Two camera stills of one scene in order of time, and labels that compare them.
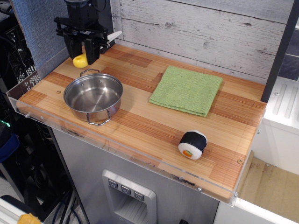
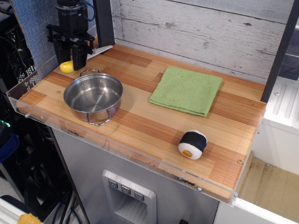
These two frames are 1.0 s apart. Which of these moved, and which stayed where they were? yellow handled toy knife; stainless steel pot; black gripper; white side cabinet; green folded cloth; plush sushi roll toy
Moved: yellow handled toy knife; black gripper
Stayed: white side cabinet; stainless steel pot; green folded cloth; plush sushi roll toy
